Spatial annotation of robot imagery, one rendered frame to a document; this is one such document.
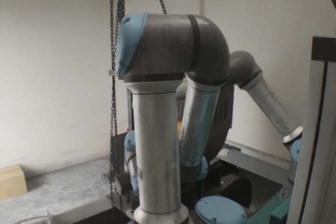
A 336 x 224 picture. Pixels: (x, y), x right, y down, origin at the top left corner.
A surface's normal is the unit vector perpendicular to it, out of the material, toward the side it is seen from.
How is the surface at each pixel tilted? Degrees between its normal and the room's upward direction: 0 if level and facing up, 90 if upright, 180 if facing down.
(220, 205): 7
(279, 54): 90
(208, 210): 8
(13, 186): 90
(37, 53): 90
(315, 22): 90
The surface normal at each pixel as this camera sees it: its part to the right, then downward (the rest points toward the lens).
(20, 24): 0.64, 0.18
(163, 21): 0.21, -0.52
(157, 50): 0.22, 0.07
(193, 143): -0.18, 0.54
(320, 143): -0.76, 0.15
